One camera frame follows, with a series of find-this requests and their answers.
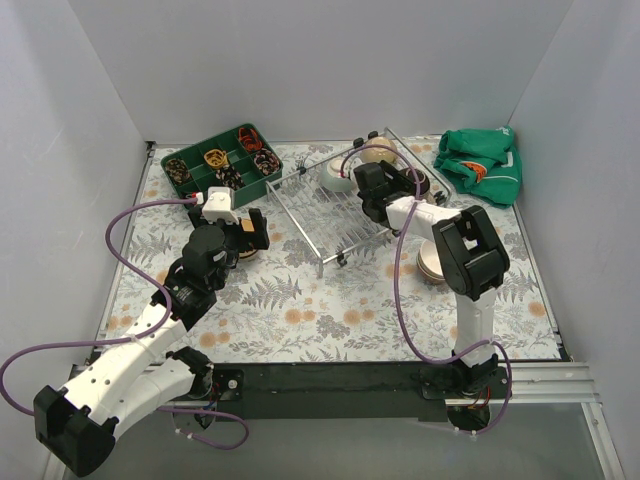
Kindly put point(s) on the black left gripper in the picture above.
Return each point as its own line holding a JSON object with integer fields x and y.
{"x": 256, "y": 230}

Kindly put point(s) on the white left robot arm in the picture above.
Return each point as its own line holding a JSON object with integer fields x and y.
{"x": 81, "y": 421}

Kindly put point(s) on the cream embossed bowl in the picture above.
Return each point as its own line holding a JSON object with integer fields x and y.
{"x": 428, "y": 257}

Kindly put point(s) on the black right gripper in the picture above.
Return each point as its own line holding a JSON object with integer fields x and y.
{"x": 373, "y": 181}

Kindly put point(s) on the light green bowl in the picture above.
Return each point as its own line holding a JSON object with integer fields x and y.
{"x": 332, "y": 180}

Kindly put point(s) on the dark floral roll right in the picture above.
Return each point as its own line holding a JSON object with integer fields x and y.
{"x": 266, "y": 162}

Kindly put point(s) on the green cloth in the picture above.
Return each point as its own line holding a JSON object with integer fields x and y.
{"x": 484, "y": 163}

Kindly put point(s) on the dark patterned bowl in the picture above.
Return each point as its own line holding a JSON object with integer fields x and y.
{"x": 417, "y": 178}

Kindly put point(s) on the dark floral roll middle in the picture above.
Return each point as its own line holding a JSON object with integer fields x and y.
{"x": 229, "y": 177}

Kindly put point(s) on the tan bowl front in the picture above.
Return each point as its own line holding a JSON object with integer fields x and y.
{"x": 248, "y": 255}

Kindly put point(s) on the orange black roll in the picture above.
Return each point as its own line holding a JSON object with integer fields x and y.
{"x": 249, "y": 139}

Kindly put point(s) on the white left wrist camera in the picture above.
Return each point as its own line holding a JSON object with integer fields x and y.
{"x": 217, "y": 204}

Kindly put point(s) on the green compartment tray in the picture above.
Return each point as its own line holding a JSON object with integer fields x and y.
{"x": 203, "y": 176}

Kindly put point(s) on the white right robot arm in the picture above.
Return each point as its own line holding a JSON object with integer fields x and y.
{"x": 472, "y": 258}

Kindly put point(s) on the dark floral roll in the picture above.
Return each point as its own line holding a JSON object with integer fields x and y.
{"x": 229, "y": 177}
{"x": 266, "y": 162}

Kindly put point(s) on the metal wire dish rack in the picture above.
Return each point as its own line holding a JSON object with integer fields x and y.
{"x": 332, "y": 224}

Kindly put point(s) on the beige bowl back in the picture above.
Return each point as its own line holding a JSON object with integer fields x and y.
{"x": 381, "y": 149}

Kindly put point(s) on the aluminium frame rail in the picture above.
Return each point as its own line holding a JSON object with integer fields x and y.
{"x": 531, "y": 383}

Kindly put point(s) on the yellow patterned roll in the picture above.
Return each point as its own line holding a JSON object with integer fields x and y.
{"x": 216, "y": 158}

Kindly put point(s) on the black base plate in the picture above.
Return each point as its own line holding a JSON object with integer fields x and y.
{"x": 305, "y": 391}

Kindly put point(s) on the dark patterned roll left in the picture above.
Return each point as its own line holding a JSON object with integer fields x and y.
{"x": 177, "y": 171}

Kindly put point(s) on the tan bowl gold rim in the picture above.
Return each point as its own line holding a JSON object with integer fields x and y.
{"x": 247, "y": 225}

